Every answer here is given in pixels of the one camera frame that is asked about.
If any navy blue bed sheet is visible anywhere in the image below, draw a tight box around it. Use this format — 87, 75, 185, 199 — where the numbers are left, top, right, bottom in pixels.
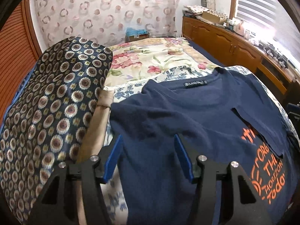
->
188, 40, 225, 67

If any open cardboard box on cabinet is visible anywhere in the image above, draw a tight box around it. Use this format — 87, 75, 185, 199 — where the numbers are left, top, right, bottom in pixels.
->
202, 10, 228, 24

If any navy blue t-shirt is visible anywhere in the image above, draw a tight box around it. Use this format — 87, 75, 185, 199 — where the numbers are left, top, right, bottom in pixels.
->
110, 68, 299, 224

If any brown wooden wardrobe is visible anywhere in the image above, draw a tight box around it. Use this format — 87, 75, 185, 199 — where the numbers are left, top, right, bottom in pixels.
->
0, 0, 42, 118

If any cardboard box with blue items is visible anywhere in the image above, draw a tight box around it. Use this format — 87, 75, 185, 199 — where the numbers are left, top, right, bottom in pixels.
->
125, 27, 149, 43

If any blue floral white quilt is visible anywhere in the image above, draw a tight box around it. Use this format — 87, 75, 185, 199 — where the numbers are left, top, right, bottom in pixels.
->
109, 67, 299, 224

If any striped window blind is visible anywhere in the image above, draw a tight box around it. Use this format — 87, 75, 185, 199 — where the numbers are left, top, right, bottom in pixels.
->
235, 0, 300, 38

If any beige folded cloth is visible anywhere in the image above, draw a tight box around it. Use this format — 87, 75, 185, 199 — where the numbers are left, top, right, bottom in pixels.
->
76, 90, 116, 225

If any red floral cream blanket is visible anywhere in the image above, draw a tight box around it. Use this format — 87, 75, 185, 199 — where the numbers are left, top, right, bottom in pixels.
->
105, 38, 218, 86

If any long wooden cabinet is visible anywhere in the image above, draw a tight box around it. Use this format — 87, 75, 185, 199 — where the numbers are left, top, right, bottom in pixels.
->
182, 16, 299, 106

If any dark circle-patterned pillow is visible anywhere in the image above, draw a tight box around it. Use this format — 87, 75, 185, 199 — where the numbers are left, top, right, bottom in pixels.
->
1, 37, 113, 224

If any circle-patterned sheer curtain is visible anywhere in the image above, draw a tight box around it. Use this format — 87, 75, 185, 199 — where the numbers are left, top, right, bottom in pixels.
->
31, 0, 179, 47

